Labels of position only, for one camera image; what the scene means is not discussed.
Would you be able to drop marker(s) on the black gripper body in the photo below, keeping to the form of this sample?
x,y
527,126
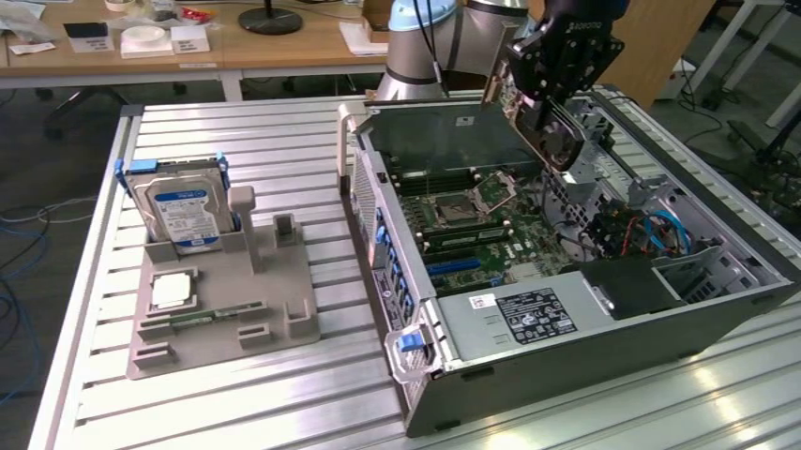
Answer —
x,y
582,16

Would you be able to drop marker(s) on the graphics card with black fan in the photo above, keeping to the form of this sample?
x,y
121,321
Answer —
x,y
559,140

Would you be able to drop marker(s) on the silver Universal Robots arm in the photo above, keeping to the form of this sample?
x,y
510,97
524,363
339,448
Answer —
x,y
426,47

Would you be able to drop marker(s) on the wooden cabinet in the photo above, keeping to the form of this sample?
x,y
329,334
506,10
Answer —
x,y
663,47

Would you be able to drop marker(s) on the stack of white papers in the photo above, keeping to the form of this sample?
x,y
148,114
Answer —
x,y
363,40

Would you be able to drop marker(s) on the metal socket cover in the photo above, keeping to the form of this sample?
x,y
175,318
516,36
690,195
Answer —
x,y
496,187

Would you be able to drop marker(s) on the perforated metal disk bay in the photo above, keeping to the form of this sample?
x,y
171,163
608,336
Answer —
x,y
582,192

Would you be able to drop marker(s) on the black RAM slot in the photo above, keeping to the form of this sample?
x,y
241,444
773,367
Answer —
x,y
434,177

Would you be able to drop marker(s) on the CPU socket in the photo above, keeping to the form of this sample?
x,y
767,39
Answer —
x,y
454,211

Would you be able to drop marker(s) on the green motherboard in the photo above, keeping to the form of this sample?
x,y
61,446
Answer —
x,y
531,234

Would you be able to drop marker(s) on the installed RAM stick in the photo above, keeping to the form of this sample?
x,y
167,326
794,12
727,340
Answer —
x,y
463,238

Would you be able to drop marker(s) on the black round lamp base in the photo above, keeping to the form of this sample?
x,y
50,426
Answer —
x,y
269,21

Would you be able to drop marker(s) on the wooden desk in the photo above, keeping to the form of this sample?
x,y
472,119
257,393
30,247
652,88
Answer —
x,y
249,51

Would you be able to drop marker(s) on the silver chipset heat sink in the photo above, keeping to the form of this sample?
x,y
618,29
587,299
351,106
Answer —
x,y
526,273

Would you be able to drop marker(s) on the blue expansion slot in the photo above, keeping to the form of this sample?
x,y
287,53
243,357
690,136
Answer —
x,y
454,267

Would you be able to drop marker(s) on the black plastic shroud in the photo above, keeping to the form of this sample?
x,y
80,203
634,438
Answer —
x,y
626,286

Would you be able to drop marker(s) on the open metal disk bay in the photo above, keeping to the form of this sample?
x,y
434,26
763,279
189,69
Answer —
x,y
719,272

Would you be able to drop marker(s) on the red packet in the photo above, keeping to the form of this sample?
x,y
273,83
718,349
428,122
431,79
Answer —
x,y
195,14

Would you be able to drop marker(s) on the plain white box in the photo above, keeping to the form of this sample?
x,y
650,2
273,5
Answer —
x,y
189,40

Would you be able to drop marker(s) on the grey power supply unit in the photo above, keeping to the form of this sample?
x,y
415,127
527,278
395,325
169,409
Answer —
x,y
468,328

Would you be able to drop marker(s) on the white box with round tape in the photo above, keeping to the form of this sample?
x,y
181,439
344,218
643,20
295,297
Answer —
x,y
147,42

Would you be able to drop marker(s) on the blue case latch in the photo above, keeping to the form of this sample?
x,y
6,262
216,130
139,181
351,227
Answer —
x,y
412,340

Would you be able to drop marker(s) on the grey plastic parts rack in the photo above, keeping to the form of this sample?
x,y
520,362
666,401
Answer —
x,y
219,290

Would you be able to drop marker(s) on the open black PC case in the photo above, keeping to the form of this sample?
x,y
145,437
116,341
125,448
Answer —
x,y
563,389

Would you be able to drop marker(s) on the white box with black top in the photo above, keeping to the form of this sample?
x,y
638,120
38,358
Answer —
x,y
88,37

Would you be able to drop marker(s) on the black chair base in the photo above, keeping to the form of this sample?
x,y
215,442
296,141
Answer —
x,y
74,100

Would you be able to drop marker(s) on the silver CPU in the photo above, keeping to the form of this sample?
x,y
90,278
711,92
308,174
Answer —
x,y
169,290

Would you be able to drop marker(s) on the green RAM stick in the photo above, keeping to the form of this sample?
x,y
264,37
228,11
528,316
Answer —
x,y
200,318

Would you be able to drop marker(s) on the white paper label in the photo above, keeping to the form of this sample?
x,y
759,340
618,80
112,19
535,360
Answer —
x,y
30,48

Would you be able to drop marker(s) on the white desk frame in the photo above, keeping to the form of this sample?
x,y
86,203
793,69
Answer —
x,y
750,42

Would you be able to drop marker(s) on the hard disk with blue bracket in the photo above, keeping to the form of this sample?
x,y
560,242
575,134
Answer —
x,y
181,211

